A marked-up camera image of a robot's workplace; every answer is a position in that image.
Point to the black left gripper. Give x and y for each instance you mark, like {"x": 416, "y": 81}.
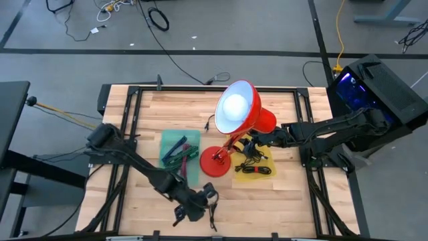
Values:
{"x": 195, "y": 207}

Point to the yellow rod with black knob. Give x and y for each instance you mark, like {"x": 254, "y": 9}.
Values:
{"x": 31, "y": 101}

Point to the black computer tower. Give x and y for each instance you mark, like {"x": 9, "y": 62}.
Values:
{"x": 394, "y": 87}

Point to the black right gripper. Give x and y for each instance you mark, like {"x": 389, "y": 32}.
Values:
{"x": 261, "y": 140}

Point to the grey-legged workbench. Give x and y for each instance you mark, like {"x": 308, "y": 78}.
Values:
{"x": 388, "y": 19}

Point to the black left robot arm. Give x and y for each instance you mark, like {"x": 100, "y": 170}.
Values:
{"x": 133, "y": 160}

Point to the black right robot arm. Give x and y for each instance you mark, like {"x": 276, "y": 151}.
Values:
{"x": 334, "y": 129}

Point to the black desk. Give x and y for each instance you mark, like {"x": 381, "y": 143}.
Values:
{"x": 10, "y": 110}

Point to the yellow translucent tray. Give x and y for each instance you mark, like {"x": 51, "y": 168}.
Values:
{"x": 264, "y": 177}

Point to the teal translucent tray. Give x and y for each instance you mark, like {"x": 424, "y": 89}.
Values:
{"x": 167, "y": 140}

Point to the red desk lamp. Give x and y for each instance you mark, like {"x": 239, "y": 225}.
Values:
{"x": 264, "y": 120}

